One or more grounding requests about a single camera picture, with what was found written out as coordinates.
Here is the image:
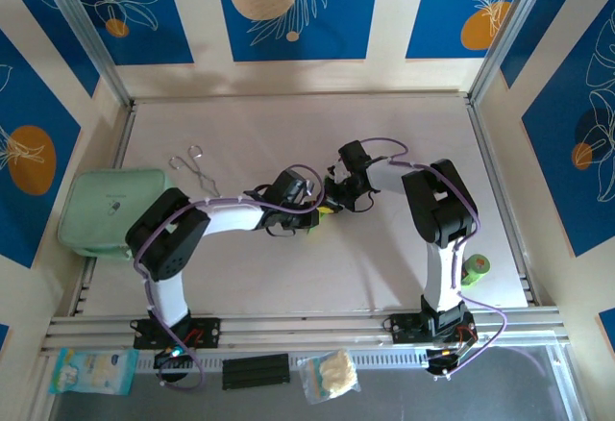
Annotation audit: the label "green cloth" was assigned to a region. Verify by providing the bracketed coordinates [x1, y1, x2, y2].
[308, 209, 333, 236]

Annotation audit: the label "metal tongs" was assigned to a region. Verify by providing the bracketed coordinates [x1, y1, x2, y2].
[167, 144, 224, 199]

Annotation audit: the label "clear bag of crackers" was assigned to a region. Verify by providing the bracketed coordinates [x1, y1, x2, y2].
[297, 348, 361, 406]

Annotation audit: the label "black ribbed block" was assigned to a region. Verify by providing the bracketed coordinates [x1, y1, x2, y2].
[221, 353, 292, 390]

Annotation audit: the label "mint green zip pouch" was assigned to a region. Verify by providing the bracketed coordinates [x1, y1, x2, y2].
[57, 166, 175, 261]

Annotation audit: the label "blue white snack packet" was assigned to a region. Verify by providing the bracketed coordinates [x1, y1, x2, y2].
[49, 347, 139, 396]

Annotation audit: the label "long aluminium frame rail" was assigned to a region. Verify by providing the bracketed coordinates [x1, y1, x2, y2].
[40, 306, 571, 359]

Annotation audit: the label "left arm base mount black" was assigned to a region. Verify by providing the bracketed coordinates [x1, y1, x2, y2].
[130, 315, 222, 351]

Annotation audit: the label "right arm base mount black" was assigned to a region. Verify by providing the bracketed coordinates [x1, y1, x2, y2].
[383, 312, 480, 346]

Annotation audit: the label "grey slotted cable duct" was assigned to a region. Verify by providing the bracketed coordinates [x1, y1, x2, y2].
[136, 349, 429, 374]

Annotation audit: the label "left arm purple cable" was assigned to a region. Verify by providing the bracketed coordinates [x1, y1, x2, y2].
[133, 163, 324, 391]

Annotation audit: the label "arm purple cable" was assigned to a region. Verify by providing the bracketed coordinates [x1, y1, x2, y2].
[359, 137, 510, 384]
[133, 163, 324, 391]

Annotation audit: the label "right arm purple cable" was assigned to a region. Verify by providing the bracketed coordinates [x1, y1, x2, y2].
[359, 137, 510, 384]

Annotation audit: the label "aluminium frame post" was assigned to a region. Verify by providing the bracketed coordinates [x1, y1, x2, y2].
[468, 0, 564, 105]
[36, 0, 135, 108]

